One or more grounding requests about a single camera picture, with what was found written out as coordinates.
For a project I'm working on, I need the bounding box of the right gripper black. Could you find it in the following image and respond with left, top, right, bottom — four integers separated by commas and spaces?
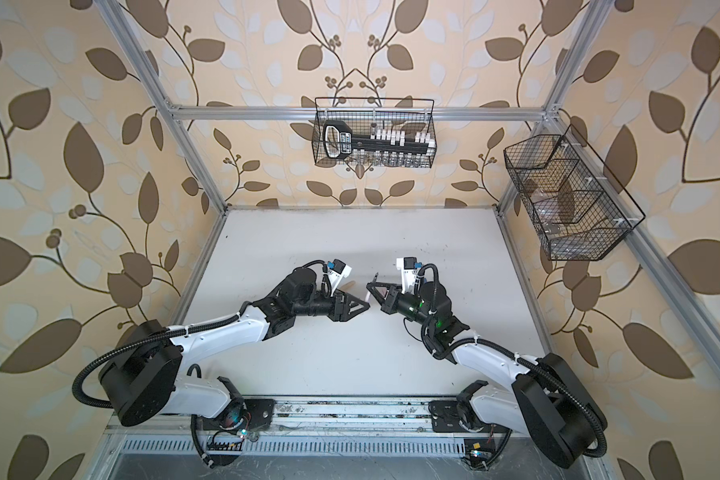
369, 281, 436, 333

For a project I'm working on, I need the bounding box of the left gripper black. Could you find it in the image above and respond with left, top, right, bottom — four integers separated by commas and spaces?
292, 284, 371, 322

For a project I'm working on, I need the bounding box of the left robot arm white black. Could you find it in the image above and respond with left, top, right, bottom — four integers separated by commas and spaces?
99, 262, 370, 429

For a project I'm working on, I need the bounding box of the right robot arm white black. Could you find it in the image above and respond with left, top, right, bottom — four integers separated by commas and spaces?
366, 281, 608, 468

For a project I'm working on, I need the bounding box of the black white tool in basket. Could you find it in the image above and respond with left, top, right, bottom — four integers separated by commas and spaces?
316, 120, 437, 160

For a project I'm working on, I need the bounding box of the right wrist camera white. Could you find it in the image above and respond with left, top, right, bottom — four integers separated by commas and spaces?
396, 256, 423, 293

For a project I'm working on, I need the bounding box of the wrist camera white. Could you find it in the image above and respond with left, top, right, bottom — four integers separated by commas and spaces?
396, 256, 423, 293
327, 259, 352, 294

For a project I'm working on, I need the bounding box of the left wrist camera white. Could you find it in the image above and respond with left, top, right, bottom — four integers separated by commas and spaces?
327, 259, 352, 294

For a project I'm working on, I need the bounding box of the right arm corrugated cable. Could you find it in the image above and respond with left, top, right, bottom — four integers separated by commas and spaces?
416, 262, 608, 460

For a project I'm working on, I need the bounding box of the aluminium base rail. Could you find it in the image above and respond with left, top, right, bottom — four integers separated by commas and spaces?
104, 395, 604, 460

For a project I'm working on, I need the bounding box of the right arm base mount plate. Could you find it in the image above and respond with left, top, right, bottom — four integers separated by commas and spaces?
428, 400, 492, 433

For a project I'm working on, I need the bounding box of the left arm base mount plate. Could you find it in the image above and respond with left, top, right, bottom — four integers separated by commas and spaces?
197, 398, 276, 431

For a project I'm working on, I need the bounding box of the black wire basket right wall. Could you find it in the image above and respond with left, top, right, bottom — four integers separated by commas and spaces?
503, 125, 646, 261

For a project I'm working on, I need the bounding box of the aluminium frame back crossbar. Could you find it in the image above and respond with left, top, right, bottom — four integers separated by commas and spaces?
169, 105, 547, 122

